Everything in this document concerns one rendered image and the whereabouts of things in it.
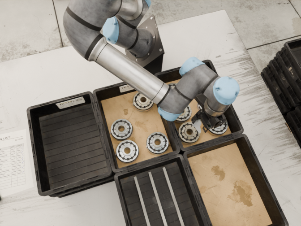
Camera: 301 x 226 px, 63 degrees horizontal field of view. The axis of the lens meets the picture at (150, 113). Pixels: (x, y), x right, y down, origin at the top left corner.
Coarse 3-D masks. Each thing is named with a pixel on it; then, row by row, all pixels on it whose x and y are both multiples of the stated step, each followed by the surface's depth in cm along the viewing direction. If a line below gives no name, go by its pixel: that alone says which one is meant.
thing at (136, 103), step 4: (136, 96) 120; (136, 100) 120; (148, 100) 119; (136, 104) 119; (140, 104) 118; (144, 104) 118; (148, 104) 119; (140, 108) 118; (144, 108) 118; (148, 108) 118
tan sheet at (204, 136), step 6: (192, 102) 123; (192, 108) 122; (192, 114) 121; (186, 132) 117; (204, 132) 117; (228, 132) 118; (204, 138) 116; (210, 138) 116; (186, 144) 115; (192, 144) 115
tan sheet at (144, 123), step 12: (120, 96) 123; (132, 96) 123; (108, 108) 121; (120, 108) 121; (132, 108) 121; (156, 108) 121; (108, 120) 118; (132, 120) 119; (144, 120) 119; (156, 120) 119; (144, 132) 117; (144, 144) 114; (156, 144) 115; (144, 156) 112
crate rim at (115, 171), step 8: (104, 88) 115; (96, 96) 112; (96, 104) 111; (104, 128) 106; (104, 136) 105; (176, 144) 105; (176, 152) 103; (112, 160) 102; (152, 160) 102; (112, 168) 100; (120, 168) 100; (128, 168) 100
